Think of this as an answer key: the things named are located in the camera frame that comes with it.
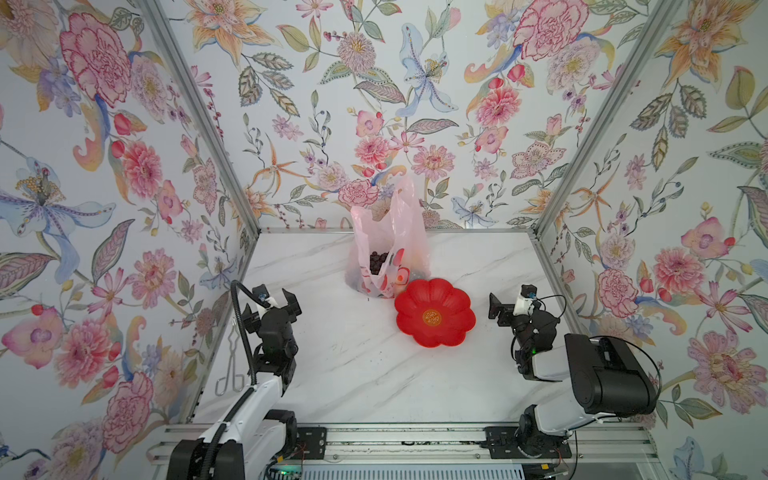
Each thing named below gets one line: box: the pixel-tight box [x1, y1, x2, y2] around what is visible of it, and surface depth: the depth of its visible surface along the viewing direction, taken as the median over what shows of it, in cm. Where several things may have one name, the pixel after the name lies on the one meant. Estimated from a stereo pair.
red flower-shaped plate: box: [394, 279, 477, 348], surface depth 99 cm
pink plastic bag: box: [345, 176, 431, 299], surface depth 88 cm
